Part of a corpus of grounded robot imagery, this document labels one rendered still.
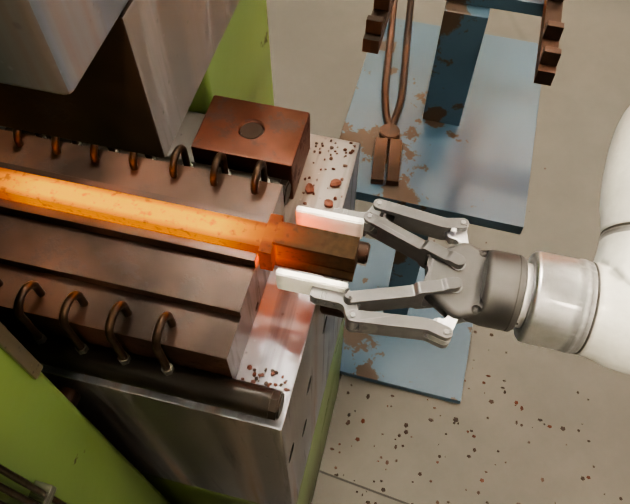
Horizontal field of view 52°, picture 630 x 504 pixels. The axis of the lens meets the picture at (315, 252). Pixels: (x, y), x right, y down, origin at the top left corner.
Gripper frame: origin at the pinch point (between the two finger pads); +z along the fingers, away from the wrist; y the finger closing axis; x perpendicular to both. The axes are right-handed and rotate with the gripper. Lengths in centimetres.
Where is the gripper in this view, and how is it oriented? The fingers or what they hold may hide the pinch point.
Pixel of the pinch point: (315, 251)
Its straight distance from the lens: 65.3
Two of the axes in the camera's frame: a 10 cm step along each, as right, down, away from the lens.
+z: -9.7, -2.0, 1.3
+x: 0.0, -5.2, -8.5
